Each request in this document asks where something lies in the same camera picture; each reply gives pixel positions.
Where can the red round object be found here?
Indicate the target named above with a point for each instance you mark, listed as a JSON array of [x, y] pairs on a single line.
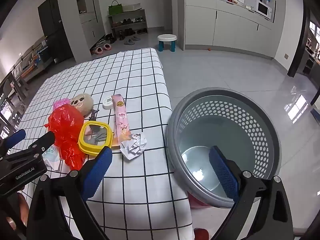
[[201, 234]]

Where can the white round case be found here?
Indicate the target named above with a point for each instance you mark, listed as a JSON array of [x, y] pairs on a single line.
[[108, 102]]

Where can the white microwave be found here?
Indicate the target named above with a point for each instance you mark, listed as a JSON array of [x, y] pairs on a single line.
[[263, 9]]

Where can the red plastic bag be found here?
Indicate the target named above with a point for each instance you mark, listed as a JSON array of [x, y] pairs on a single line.
[[65, 125]]

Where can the black cabinet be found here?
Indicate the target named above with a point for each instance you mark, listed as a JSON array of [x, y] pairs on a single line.
[[53, 27]]

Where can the grey perforated laundry basket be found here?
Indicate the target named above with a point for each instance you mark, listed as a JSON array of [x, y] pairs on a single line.
[[205, 135]]

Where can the white tissue packet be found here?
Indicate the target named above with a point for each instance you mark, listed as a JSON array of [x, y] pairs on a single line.
[[51, 158]]

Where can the white flat box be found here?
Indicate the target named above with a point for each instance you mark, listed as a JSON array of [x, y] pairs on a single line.
[[132, 7]]

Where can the grey slipper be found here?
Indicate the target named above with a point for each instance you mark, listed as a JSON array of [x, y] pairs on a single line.
[[129, 42], [136, 38]]

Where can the green handbag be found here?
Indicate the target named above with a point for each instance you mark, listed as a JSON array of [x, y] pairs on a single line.
[[115, 9]]

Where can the long white cabinet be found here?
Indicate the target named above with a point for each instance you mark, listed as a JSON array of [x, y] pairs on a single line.
[[225, 25]]

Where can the black door frame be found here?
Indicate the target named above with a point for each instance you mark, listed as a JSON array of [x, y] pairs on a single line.
[[298, 45]]

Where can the white stool with blue legs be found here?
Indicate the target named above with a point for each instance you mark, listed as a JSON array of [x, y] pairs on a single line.
[[167, 38]]

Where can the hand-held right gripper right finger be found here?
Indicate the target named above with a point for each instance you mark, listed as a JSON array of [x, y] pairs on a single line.
[[223, 172]]

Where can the pink slipper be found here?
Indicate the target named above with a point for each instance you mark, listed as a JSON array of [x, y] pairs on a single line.
[[107, 46], [98, 50]]

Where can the pink snack packet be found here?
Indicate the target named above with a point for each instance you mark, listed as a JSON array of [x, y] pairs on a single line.
[[121, 120]]

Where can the white checked cloth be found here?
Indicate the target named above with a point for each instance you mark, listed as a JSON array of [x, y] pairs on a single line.
[[130, 80]]

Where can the beige plush toy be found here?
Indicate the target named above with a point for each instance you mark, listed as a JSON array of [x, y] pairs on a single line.
[[83, 102]]

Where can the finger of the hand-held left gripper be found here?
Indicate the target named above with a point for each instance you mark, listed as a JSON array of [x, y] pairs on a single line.
[[42, 142], [15, 138]]

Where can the crumpled white paper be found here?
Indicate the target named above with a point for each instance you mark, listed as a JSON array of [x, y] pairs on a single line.
[[133, 145]]

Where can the grey shoe rack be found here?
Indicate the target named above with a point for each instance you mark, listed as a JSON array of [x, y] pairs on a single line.
[[143, 17]]

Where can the yellow square lid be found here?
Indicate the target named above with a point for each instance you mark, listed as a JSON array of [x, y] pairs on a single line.
[[95, 135]]

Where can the person's left hand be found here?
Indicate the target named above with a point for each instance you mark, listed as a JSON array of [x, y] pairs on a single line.
[[22, 207]]

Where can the grey sofa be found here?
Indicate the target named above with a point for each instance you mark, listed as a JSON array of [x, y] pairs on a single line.
[[27, 60]]

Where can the dark grey hair clip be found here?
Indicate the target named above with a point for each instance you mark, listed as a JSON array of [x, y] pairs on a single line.
[[93, 115]]

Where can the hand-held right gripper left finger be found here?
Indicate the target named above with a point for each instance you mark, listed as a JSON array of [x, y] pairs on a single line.
[[100, 170]]

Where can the tall white cabinet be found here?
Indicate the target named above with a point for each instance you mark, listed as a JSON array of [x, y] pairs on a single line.
[[87, 27]]

